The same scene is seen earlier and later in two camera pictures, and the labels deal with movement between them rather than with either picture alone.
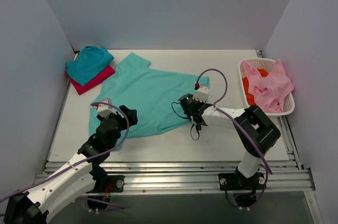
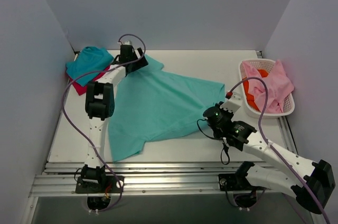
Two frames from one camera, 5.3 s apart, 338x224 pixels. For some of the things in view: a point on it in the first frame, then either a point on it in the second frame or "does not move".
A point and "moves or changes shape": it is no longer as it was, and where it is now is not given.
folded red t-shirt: x=80 y=89 does not move
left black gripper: x=129 y=115 → x=139 y=63
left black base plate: x=108 y=184 does not move
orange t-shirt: x=250 y=97 does not move
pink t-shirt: x=270 y=90 does not move
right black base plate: x=233 y=181 does not move
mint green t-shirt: x=153 y=94 moves or changes shape
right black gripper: x=197 y=118 → x=219 y=131
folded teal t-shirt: x=90 y=61 does not move
